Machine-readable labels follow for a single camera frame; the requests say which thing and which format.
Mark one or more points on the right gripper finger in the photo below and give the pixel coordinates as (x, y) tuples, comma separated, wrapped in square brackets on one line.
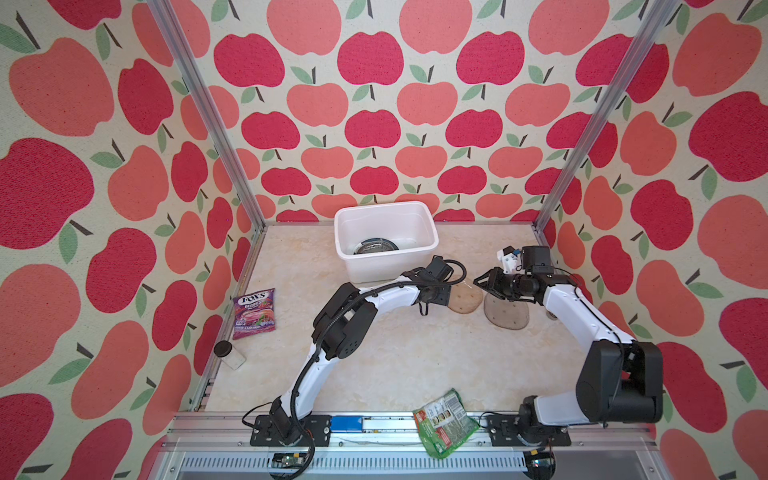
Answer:
[(489, 277), (491, 289)]

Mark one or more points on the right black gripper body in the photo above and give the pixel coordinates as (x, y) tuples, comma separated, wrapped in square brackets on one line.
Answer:
[(511, 286)]

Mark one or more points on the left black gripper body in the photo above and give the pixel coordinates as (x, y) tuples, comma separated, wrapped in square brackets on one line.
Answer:
[(439, 294)]

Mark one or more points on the clear glass plate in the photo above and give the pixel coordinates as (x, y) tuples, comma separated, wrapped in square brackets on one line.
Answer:
[(506, 314), (465, 298), (375, 245)]

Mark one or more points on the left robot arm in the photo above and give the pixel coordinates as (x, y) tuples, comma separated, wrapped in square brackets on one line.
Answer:
[(339, 330)]

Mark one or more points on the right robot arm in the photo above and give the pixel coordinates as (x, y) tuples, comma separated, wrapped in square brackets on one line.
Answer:
[(621, 379)]

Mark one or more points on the white plastic bin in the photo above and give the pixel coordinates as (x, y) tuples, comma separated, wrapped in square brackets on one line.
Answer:
[(409, 224)]

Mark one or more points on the green snack packet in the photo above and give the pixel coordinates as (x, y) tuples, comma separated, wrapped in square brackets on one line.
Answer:
[(444, 425)]

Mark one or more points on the blue label block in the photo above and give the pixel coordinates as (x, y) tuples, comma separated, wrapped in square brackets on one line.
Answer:
[(346, 424)]

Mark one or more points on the purple candy bag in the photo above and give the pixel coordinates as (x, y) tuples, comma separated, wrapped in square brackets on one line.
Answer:
[(254, 314)]

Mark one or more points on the small clear bottle black cap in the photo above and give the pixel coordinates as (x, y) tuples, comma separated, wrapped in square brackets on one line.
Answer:
[(225, 351)]

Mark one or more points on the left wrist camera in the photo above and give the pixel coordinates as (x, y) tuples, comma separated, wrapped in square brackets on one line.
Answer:
[(437, 271)]

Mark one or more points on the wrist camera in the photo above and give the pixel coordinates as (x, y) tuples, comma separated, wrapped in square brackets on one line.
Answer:
[(532, 260), (437, 271)]

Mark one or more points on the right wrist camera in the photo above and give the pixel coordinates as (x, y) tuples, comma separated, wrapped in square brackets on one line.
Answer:
[(532, 260)]

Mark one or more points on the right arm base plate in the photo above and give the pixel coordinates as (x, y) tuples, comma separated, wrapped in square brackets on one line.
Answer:
[(520, 431)]

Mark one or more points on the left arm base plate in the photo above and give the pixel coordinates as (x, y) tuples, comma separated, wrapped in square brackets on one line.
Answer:
[(267, 433)]

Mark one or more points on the aluminium front rail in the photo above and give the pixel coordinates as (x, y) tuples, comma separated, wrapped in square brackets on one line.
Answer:
[(216, 446)]

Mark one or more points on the right aluminium corner post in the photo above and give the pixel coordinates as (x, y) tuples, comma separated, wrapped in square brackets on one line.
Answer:
[(651, 26)]

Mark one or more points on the aluminium corner post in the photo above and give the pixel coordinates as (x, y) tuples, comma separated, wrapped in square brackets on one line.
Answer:
[(651, 26), (172, 31)]

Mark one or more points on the left aluminium corner post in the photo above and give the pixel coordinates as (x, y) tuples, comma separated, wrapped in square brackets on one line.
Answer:
[(172, 31)]

